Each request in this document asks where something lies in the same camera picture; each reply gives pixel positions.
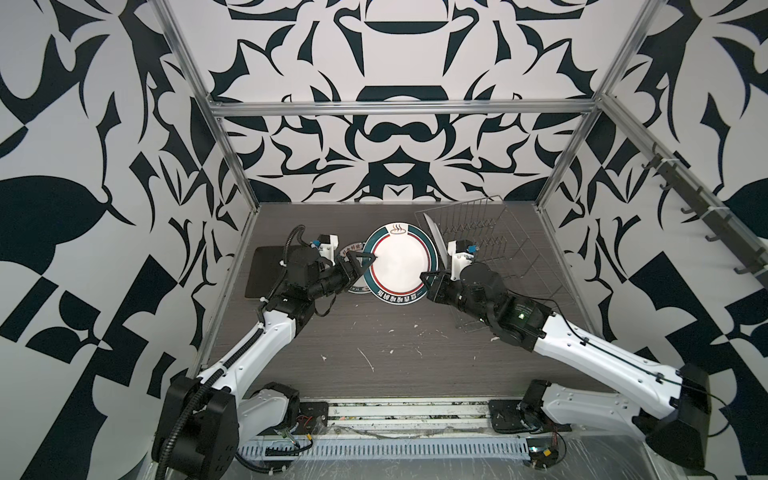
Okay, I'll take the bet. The green rimmed lettered plate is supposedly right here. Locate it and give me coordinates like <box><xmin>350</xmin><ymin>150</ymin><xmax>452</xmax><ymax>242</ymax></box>
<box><xmin>338</xmin><ymin>239</ymin><xmax>376</xmax><ymax>295</ymax></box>

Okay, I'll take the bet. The grey wall hook rail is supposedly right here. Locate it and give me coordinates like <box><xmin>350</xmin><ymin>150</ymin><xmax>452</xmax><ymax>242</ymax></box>
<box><xmin>643</xmin><ymin>142</ymin><xmax>767</xmax><ymax>289</ymax></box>

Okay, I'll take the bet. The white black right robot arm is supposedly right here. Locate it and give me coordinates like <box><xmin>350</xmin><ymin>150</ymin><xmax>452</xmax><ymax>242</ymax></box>
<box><xmin>420</xmin><ymin>263</ymin><xmax>712</xmax><ymax>470</ymax></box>

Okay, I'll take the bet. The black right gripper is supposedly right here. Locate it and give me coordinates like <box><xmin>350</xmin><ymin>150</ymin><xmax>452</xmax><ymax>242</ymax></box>
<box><xmin>420</xmin><ymin>269</ymin><xmax>497</xmax><ymax>328</ymax></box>

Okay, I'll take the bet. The wire dish rack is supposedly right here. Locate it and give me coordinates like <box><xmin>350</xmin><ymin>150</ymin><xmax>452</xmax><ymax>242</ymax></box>
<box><xmin>415</xmin><ymin>196</ymin><xmax>588</xmax><ymax>327</ymax></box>

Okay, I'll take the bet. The black corrugated cable conduit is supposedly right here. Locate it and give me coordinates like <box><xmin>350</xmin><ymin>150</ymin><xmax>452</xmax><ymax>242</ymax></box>
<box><xmin>154</xmin><ymin>335</ymin><xmax>265</xmax><ymax>480</ymax></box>

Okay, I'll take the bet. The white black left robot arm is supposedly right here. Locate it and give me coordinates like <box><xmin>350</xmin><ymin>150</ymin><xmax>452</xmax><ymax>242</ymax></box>
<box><xmin>151</xmin><ymin>242</ymin><xmax>376</xmax><ymax>479</ymax></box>

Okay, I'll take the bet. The dark square plate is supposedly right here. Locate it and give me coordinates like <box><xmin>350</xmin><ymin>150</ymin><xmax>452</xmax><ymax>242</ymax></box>
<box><xmin>245</xmin><ymin>246</ymin><xmax>286</xmax><ymax>300</ymax></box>

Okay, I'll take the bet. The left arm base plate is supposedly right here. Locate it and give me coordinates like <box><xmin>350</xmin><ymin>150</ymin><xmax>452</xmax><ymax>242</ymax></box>
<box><xmin>273</xmin><ymin>401</ymin><xmax>329</xmax><ymax>435</ymax></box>

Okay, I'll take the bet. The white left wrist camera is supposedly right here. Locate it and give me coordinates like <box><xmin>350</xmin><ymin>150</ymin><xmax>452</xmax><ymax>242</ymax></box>
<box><xmin>310</xmin><ymin>234</ymin><xmax>339</xmax><ymax>264</ymax></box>

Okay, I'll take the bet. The small green circuit board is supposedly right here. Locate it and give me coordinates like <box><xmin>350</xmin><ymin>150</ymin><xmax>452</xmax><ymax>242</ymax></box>
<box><xmin>523</xmin><ymin>438</ymin><xmax>567</xmax><ymax>471</ymax></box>

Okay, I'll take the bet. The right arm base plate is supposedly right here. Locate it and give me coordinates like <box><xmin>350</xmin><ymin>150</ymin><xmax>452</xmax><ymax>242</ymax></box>
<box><xmin>488</xmin><ymin>399</ymin><xmax>572</xmax><ymax>434</ymax></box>

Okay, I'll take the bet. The white plate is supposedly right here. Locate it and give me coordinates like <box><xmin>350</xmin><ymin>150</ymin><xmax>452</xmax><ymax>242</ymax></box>
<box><xmin>363</xmin><ymin>222</ymin><xmax>439</xmax><ymax>306</ymax></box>
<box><xmin>422</xmin><ymin>213</ymin><xmax>449</xmax><ymax>267</ymax></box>

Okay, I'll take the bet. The white slotted cable duct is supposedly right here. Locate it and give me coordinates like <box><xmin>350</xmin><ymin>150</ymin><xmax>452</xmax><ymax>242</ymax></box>
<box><xmin>239</xmin><ymin>437</ymin><xmax>530</xmax><ymax>461</ymax></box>

